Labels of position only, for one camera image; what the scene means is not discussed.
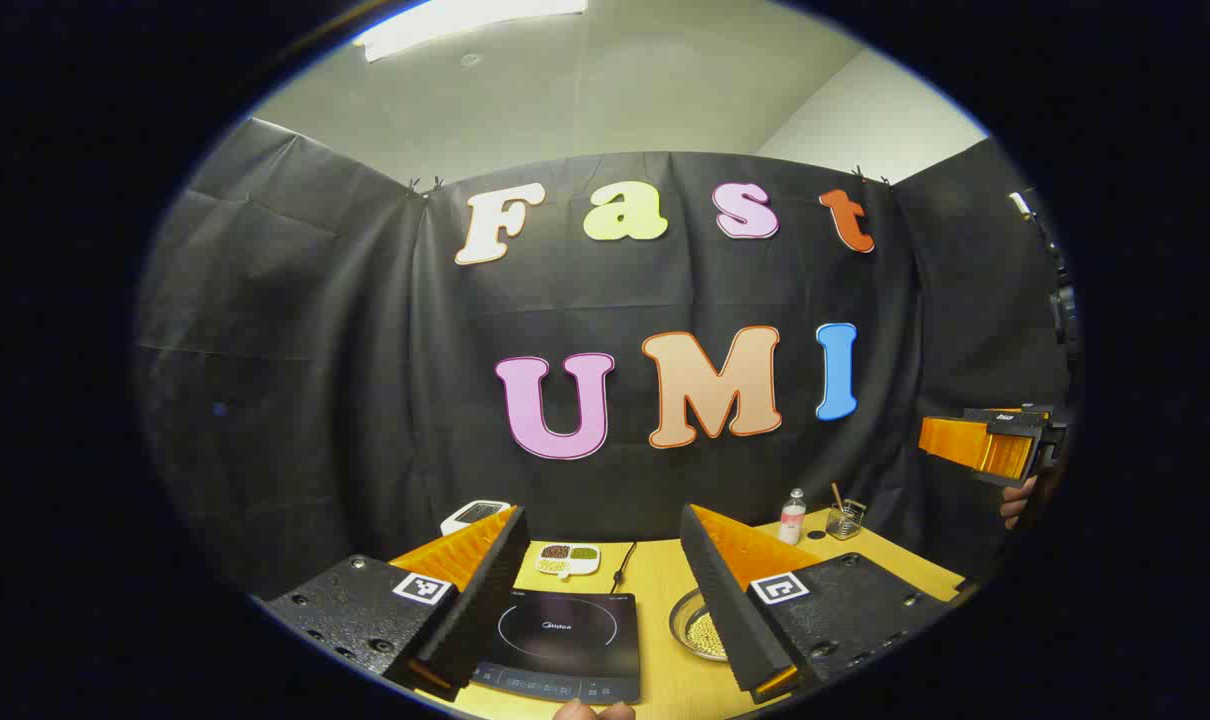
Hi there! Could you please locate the white box appliance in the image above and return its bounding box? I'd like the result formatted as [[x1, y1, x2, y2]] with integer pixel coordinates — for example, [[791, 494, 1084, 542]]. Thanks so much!
[[439, 499, 513, 537]]

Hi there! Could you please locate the steel pot with black handles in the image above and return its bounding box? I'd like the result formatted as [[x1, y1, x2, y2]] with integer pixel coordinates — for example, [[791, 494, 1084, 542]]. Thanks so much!
[[668, 588, 731, 663]]

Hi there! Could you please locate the white divided bean dish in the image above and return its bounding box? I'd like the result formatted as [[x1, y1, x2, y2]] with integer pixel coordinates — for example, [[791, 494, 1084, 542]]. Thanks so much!
[[535, 543, 602, 580]]

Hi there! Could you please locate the pile of soybeans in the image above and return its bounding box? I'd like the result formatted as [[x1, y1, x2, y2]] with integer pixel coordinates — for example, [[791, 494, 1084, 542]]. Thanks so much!
[[687, 610, 729, 661]]

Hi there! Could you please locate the black backdrop cloth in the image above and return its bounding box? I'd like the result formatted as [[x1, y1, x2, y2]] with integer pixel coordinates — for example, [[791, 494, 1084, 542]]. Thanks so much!
[[135, 117, 1076, 601]]

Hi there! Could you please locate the black stand equipment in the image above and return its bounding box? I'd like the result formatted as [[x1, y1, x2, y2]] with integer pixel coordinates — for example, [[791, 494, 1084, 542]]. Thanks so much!
[[1010, 188, 1081, 351]]

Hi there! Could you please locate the black induction cooktop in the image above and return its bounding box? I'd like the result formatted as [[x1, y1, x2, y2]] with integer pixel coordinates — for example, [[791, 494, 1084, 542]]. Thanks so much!
[[470, 588, 642, 705]]

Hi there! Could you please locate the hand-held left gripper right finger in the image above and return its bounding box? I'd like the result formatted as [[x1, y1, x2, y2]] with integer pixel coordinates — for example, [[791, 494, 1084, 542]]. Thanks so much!
[[679, 504, 966, 704]]

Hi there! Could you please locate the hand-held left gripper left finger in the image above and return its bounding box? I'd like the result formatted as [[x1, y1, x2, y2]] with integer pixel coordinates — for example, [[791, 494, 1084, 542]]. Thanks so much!
[[263, 505, 531, 701]]

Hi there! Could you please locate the ceiling light panel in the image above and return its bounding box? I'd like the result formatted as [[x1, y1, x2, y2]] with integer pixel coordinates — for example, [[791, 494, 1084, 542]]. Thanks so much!
[[353, 0, 588, 63]]

